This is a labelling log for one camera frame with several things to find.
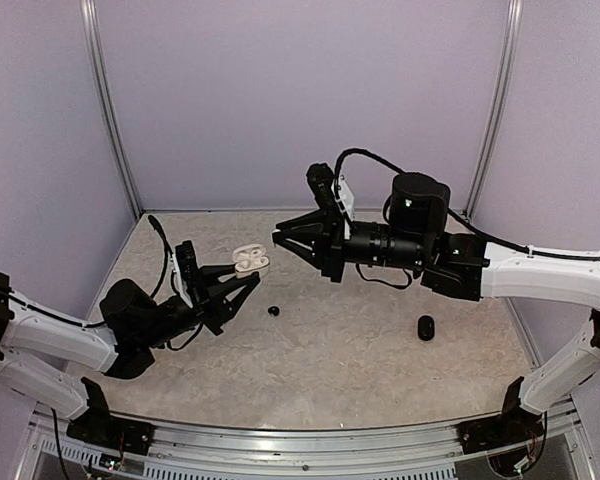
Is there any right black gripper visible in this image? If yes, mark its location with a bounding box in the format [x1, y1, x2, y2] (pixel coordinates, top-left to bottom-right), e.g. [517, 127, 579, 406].
[272, 207, 429, 283]

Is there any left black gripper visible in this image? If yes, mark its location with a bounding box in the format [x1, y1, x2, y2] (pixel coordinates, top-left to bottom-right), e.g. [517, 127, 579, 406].
[139, 262, 259, 349]

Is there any white earbud charging case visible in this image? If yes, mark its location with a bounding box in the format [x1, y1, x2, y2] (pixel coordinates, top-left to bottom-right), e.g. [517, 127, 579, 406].
[232, 244, 270, 279]

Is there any black oval charging case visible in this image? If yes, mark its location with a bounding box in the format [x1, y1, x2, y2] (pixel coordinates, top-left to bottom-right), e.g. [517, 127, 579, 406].
[417, 315, 435, 342]

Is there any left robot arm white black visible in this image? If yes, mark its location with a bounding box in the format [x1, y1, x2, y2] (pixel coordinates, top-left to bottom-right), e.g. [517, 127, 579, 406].
[0, 265, 261, 445]

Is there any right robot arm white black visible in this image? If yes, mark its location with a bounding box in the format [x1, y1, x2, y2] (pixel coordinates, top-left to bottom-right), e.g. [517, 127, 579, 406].
[272, 164, 600, 444]

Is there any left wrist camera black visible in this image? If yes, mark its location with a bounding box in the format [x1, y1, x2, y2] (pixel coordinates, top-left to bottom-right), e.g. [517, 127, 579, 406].
[174, 240, 198, 307]

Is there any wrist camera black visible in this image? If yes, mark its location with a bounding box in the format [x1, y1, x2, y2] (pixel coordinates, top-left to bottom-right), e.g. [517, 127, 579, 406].
[174, 240, 198, 307]
[306, 163, 343, 220]

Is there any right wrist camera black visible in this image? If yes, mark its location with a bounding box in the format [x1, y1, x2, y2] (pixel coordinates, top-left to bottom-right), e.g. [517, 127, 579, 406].
[306, 163, 343, 220]

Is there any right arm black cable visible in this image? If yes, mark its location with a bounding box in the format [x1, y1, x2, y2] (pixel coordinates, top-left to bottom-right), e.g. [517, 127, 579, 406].
[333, 147, 406, 181]

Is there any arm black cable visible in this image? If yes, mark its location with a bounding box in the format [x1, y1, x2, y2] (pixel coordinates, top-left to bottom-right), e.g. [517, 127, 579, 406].
[333, 147, 406, 181]
[146, 214, 177, 301]

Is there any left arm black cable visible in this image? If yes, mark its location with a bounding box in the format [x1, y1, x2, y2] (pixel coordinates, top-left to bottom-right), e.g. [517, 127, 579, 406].
[146, 214, 177, 301]

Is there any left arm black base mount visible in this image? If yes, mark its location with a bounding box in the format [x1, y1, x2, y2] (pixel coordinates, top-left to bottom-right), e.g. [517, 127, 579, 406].
[66, 377, 155, 456]

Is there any front aluminium rail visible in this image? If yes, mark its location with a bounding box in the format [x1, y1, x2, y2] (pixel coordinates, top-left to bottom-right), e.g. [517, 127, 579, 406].
[11, 399, 600, 479]

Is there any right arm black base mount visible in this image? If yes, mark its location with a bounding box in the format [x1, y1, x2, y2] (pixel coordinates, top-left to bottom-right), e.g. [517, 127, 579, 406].
[456, 377, 546, 454]

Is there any right aluminium frame post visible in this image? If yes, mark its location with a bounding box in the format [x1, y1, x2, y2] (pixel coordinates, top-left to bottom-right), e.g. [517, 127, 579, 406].
[463, 0, 524, 220]

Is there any aluminium frame post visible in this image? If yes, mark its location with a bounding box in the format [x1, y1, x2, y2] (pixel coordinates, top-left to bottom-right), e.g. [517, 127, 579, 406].
[79, 0, 144, 221]
[463, 0, 524, 220]

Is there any left aluminium frame post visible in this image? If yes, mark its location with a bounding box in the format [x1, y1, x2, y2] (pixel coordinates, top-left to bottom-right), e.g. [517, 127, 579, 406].
[79, 0, 144, 221]

